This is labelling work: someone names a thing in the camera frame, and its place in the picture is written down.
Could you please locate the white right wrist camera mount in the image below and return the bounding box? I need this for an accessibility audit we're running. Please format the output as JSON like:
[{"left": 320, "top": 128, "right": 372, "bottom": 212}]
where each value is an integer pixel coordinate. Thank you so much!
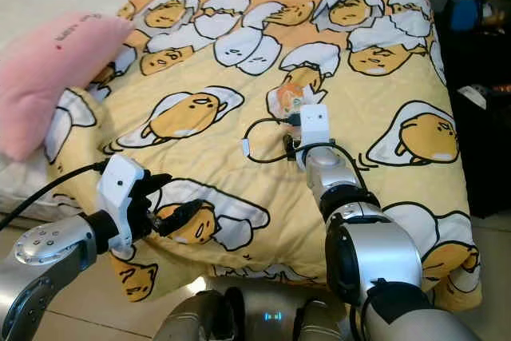
[{"left": 299, "top": 104, "right": 331, "bottom": 151}]

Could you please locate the pink fluffy pillow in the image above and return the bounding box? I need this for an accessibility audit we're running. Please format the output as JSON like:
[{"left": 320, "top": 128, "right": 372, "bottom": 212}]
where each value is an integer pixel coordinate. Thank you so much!
[{"left": 0, "top": 12, "right": 135, "bottom": 162}]

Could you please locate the white paper tag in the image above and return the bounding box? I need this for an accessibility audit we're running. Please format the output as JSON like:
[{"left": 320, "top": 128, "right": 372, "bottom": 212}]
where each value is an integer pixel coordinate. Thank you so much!
[{"left": 459, "top": 84, "right": 489, "bottom": 109}]

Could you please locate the grey robot waist blue light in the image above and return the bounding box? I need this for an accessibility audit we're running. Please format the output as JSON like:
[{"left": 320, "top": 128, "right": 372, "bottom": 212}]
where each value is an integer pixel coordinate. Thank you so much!
[{"left": 232, "top": 284, "right": 296, "bottom": 335}]

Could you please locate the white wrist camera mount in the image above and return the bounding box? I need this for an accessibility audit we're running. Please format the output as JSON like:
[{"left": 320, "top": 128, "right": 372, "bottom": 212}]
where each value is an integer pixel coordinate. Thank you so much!
[
  {"left": 97, "top": 155, "right": 149, "bottom": 251},
  {"left": 299, "top": 104, "right": 331, "bottom": 151}
]

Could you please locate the orange-haired toy figurine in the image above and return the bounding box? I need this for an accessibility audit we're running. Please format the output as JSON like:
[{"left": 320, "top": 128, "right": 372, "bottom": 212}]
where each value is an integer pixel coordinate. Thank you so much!
[{"left": 275, "top": 84, "right": 307, "bottom": 133}]

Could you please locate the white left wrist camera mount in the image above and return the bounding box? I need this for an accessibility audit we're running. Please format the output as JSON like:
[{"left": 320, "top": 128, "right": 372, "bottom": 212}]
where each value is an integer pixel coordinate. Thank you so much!
[{"left": 97, "top": 155, "right": 149, "bottom": 251}]

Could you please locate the blue container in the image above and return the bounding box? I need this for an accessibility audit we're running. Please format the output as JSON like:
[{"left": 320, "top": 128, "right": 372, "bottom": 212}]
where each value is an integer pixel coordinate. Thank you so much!
[{"left": 450, "top": 0, "right": 485, "bottom": 33}]

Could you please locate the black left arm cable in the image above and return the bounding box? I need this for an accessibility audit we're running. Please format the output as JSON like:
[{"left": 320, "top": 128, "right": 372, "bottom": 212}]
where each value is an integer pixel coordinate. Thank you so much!
[{"left": 0, "top": 161, "right": 109, "bottom": 230}]

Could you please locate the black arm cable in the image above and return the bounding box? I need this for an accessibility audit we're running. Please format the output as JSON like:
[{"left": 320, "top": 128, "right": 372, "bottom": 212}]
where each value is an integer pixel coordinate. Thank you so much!
[
  {"left": 0, "top": 161, "right": 109, "bottom": 230},
  {"left": 243, "top": 117, "right": 370, "bottom": 172}
]

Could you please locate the black storage shelf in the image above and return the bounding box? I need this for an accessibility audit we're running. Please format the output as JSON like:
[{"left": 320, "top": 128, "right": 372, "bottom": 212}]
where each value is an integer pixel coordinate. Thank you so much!
[{"left": 431, "top": 0, "right": 511, "bottom": 219}]

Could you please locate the grey left robot leg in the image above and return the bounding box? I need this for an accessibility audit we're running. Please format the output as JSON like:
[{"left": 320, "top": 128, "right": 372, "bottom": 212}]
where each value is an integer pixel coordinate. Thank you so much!
[{"left": 152, "top": 287, "right": 236, "bottom": 341}]

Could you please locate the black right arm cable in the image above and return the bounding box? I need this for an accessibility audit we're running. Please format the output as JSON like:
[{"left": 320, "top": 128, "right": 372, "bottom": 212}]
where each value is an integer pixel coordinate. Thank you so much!
[{"left": 243, "top": 117, "right": 370, "bottom": 172}]

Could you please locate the yellow cartoon egg blanket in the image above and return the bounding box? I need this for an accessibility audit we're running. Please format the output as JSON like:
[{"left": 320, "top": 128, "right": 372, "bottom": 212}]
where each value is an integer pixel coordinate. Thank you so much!
[{"left": 84, "top": 0, "right": 484, "bottom": 314}]

